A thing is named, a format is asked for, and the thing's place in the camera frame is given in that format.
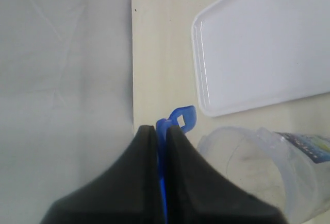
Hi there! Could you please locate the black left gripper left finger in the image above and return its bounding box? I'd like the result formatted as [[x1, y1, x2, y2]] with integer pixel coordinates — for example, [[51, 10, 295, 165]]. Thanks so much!
[[41, 126, 164, 223]]

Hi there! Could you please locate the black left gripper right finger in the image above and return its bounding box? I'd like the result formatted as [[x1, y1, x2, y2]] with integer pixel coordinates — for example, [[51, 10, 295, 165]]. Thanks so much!
[[166, 126, 287, 223]]

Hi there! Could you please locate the blue container lid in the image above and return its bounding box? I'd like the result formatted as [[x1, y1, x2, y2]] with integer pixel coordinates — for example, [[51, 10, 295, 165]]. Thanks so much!
[[156, 105, 197, 224]]

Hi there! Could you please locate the clear plastic container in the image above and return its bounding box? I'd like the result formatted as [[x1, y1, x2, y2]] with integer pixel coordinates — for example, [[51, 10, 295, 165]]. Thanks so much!
[[197, 127, 329, 223]]

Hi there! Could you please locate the white backdrop cloth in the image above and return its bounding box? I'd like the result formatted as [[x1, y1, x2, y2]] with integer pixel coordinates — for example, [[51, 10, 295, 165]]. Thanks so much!
[[1, 0, 133, 223]]

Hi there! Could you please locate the white plastic tray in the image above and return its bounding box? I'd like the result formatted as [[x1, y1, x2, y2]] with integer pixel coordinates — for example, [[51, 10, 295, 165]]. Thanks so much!
[[191, 0, 329, 117]]

